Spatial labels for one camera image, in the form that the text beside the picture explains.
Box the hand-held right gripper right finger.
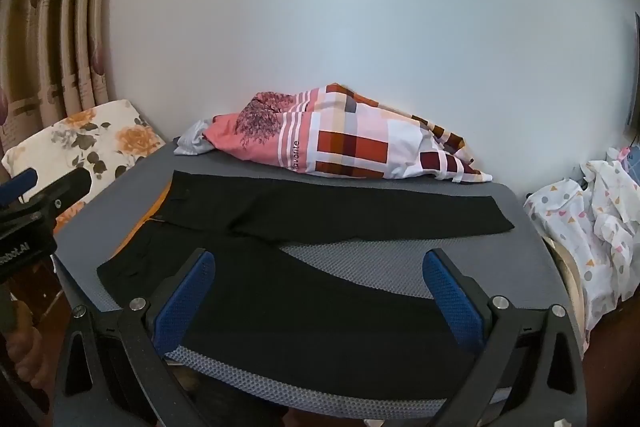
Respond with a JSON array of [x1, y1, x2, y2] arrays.
[[422, 248, 587, 427]]

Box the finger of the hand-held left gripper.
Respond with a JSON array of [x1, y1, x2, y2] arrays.
[[10, 168, 93, 228], [0, 168, 39, 208]]

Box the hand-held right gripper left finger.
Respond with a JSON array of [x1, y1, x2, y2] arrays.
[[50, 248, 217, 427]]

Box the black pants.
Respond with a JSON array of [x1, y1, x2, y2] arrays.
[[96, 171, 516, 400]]

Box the person's left hand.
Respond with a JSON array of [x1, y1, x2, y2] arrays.
[[5, 301, 51, 389]]

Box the grey mesh mat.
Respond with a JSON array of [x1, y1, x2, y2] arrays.
[[52, 137, 586, 423]]

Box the beige round rim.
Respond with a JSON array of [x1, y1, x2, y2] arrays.
[[549, 236, 585, 310]]

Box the grey white striped cloth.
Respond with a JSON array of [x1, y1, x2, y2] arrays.
[[173, 119, 217, 156]]

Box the beige patterned curtain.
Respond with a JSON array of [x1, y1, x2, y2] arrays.
[[0, 0, 126, 152]]

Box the white dotted cloth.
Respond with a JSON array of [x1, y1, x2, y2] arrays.
[[523, 159, 640, 348]]

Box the pink plaid blanket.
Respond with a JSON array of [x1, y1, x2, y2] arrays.
[[202, 83, 493, 184]]

